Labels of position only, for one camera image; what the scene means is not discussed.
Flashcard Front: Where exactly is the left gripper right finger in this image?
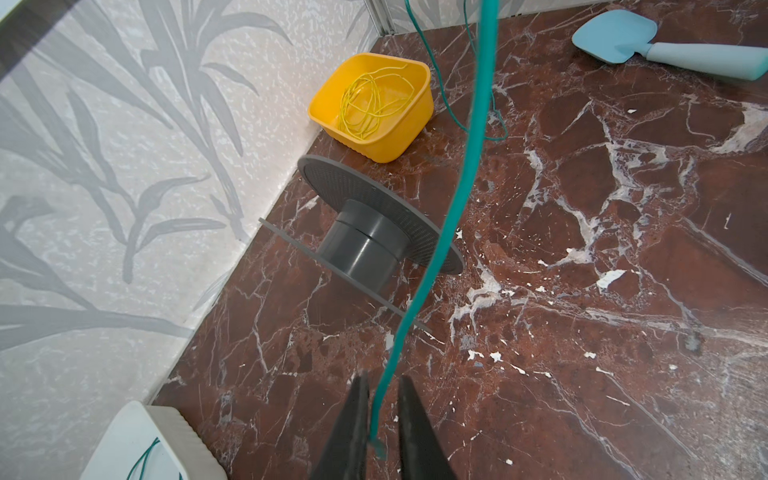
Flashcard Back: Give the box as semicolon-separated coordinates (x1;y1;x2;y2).
397;375;457;480

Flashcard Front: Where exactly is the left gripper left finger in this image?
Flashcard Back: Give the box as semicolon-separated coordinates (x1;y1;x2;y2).
310;373;370;480

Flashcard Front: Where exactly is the grey perforated spool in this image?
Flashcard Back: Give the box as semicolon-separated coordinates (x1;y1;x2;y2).
260;155;440;317

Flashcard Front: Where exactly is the white plastic bin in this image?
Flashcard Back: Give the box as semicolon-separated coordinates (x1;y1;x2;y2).
81;401;227;479

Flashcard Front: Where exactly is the yellow plastic bin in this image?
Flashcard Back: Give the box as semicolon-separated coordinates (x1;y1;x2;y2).
308;52;434;164

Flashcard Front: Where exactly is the light blue spatula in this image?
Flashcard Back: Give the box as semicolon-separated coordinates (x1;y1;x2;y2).
572;9;767;81

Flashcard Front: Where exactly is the green cable coil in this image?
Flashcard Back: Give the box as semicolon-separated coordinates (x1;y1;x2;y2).
125;436;184;480

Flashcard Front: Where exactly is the yellow cable coil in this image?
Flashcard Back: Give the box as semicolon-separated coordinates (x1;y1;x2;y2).
337;65;416;142

